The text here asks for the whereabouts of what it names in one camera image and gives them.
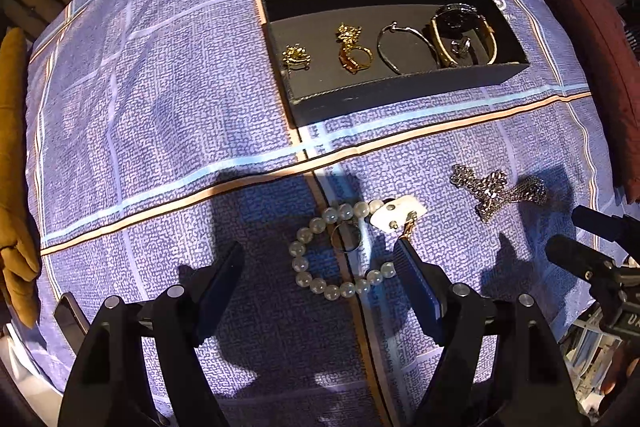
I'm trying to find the gold ring with stones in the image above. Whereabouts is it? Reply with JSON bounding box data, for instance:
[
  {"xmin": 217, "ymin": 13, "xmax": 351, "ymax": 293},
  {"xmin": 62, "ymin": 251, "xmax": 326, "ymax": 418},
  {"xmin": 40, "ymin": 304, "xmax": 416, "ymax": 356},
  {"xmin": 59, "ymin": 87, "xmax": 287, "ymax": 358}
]
[{"xmin": 337, "ymin": 44, "xmax": 376, "ymax": 76}]

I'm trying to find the rose gold wristwatch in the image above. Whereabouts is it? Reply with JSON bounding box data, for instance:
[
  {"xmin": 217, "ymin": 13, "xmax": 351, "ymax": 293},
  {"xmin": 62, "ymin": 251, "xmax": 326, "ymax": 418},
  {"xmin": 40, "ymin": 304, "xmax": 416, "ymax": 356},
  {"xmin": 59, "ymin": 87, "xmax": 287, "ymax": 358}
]
[{"xmin": 430, "ymin": 3, "xmax": 498, "ymax": 67}]

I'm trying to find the gold flower brooch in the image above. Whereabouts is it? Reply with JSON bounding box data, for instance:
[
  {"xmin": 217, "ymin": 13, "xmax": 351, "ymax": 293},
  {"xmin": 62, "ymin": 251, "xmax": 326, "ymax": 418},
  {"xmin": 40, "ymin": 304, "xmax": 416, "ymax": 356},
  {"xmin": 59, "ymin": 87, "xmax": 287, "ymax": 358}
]
[{"xmin": 336, "ymin": 23, "xmax": 362, "ymax": 48}]

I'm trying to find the right hand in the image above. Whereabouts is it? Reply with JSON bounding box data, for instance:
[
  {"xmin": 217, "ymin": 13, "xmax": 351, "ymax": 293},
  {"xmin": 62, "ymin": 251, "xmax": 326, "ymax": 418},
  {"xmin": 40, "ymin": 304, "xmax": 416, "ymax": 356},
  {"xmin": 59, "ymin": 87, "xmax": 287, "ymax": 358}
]
[{"xmin": 601, "ymin": 341, "xmax": 639, "ymax": 395}]

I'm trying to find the thin silver bangle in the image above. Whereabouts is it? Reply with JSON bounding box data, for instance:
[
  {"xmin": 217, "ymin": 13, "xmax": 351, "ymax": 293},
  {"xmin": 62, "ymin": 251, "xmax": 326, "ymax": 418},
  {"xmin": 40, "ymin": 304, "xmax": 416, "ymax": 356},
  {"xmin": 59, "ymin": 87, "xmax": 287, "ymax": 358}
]
[{"xmin": 376, "ymin": 20, "xmax": 440, "ymax": 76}]

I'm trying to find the thin plain ring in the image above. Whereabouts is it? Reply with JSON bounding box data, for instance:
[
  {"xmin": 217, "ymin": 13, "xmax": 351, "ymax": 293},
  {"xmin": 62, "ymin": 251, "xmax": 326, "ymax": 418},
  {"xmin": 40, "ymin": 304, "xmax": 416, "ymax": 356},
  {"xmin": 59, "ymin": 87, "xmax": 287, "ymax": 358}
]
[{"xmin": 328, "ymin": 220, "xmax": 365, "ymax": 255}]

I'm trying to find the black rectangular jewelry tray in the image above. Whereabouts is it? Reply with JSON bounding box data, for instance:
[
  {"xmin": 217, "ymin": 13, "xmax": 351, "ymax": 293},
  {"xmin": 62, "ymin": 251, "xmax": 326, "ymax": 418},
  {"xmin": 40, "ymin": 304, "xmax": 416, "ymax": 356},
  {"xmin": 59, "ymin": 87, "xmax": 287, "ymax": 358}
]
[{"xmin": 262, "ymin": 0, "xmax": 529, "ymax": 126}]

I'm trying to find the silver chain necklace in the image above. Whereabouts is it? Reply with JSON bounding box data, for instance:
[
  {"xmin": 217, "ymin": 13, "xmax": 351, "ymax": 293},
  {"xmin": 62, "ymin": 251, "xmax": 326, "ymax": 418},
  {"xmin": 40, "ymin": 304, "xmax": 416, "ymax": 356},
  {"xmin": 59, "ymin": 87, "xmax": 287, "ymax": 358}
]
[{"xmin": 448, "ymin": 163, "xmax": 549, "ymax": 223}]

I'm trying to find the white pearl bracelet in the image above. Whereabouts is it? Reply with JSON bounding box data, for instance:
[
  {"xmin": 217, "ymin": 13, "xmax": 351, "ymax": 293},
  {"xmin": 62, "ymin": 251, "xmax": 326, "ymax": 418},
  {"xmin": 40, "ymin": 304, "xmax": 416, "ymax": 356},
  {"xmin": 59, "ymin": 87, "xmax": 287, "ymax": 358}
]
[{"xmin": 287, "ymin": 199, "xmax": 397, "ymax": 301}]

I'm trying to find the purple patterned bedspread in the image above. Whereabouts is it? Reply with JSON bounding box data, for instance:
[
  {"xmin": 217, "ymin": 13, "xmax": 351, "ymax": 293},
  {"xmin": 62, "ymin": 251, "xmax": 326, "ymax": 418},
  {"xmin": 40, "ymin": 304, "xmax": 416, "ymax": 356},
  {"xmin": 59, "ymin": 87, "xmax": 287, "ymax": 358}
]
[{"xmin": 24, "ymin": 0, "xmax": 614, "ymax": 426}]

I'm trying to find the dark red pillow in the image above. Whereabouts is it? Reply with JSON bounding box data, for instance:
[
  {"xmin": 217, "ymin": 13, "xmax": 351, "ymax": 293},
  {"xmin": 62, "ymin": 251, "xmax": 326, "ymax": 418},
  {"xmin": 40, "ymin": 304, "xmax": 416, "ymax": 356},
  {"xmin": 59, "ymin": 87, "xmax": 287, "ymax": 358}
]
[{"xmin": 544, "ymin": 0, "xmax": 639, "ymax": 204}]

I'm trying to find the white earring card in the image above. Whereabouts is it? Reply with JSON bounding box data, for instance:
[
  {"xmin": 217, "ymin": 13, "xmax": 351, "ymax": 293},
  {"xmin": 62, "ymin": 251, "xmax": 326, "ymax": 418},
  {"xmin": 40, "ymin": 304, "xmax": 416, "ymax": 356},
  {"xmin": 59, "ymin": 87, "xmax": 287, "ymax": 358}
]
[{"xmin": 370, "ymin": 195, "xmax": 426, "ymax": 233}]

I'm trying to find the gold filigree pendant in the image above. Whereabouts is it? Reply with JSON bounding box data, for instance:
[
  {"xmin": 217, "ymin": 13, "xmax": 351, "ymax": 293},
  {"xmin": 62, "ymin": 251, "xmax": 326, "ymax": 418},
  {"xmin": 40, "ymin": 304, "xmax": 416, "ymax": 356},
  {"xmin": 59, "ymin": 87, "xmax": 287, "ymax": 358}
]
[{"xmin": 282, "ymin": 43, "xmax": 311, "ymax": 70}]

